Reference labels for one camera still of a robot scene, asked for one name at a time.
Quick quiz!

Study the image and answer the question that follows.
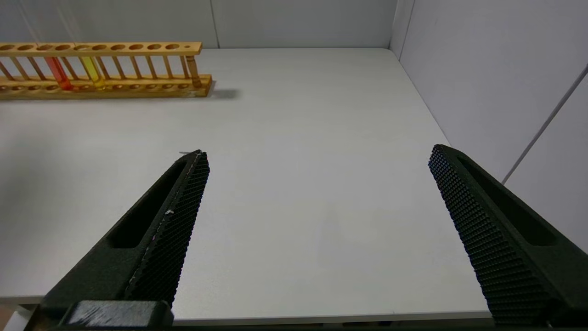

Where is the wooden test tube rack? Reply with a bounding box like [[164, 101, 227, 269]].
[[0, 42, 213, 101]]

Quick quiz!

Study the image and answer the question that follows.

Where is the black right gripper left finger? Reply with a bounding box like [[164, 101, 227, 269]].
[[40, 149, 211, 320]]

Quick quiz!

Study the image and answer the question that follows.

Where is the test tube with red liquid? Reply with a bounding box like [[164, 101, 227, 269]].
[[18, 0, 74, 91]]

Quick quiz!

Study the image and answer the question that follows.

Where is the test tube with yellow liquid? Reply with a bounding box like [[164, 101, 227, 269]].
[[57, 0, 107, 91]]

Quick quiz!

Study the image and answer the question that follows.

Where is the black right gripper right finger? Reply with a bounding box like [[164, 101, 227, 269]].
[[428, 144, 588, 326]]

